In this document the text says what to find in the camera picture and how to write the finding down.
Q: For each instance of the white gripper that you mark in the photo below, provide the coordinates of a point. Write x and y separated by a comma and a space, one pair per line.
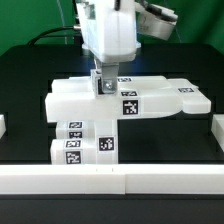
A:
108, 30

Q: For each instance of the white front rail bar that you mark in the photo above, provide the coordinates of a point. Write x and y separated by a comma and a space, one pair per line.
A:
112, 179

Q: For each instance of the white chair back frame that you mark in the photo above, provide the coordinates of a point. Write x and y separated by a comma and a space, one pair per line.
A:
137, 97

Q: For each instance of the white block right edge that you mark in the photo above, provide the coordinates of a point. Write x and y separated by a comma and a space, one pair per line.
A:
218, 129

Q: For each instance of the white tagged cube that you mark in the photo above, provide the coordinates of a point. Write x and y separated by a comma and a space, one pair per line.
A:
96, 81

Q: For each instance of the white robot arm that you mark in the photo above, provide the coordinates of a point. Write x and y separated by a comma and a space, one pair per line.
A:
151, 20

